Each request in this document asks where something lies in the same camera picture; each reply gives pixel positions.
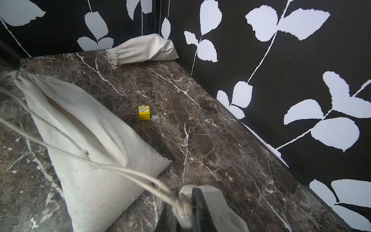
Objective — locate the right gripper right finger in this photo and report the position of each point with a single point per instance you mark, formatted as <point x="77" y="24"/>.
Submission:
<point x="201" y="218"/>

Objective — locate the cream cloth bag corner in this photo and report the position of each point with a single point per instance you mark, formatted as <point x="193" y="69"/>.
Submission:
<point x="224" y="218"/>
<point x="143" y="48"/>

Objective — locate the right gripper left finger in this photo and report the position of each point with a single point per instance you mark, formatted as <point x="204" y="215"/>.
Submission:
<point x="167" y="221"/>

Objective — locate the cream cloth drawstring soil bag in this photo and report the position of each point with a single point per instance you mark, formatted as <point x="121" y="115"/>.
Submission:
<point x="71" y="120"/>

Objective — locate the yellow die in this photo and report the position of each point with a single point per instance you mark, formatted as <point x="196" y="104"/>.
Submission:
<point x="144" y="113"/>

